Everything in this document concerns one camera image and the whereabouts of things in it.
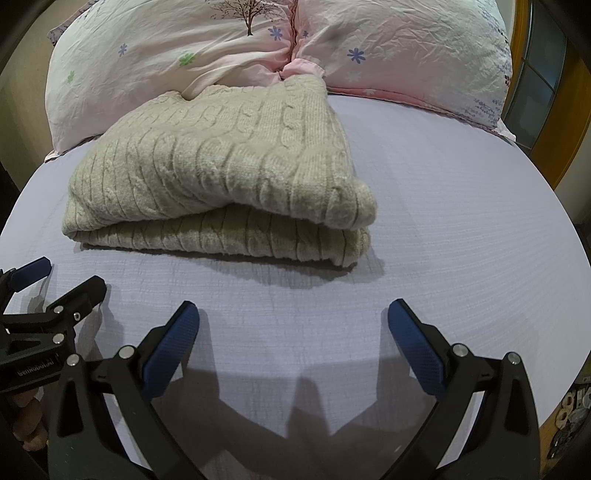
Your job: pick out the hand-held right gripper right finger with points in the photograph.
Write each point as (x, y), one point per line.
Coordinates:
(415, 346)

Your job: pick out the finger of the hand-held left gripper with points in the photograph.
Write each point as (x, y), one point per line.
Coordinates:
(69, 302)
(30, 273)

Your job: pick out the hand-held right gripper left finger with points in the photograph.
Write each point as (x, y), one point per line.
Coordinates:
(173, 339)

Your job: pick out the person's left hand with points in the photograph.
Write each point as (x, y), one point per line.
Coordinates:
(30, 417)

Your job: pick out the lavender bed sheet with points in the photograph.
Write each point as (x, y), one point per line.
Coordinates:
(461, 230)

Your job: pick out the dark patterned object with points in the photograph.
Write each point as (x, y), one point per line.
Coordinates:
(572, 410)

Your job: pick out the purple patterned cloth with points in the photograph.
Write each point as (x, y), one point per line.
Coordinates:
(60, 33)

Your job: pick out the white floral pillow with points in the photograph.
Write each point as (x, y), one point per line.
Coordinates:
(138, 55)

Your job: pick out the wooden framed window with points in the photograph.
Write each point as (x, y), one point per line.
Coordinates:
(570, 106)

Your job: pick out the pink floral pillow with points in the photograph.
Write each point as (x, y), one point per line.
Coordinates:
(415, 46)

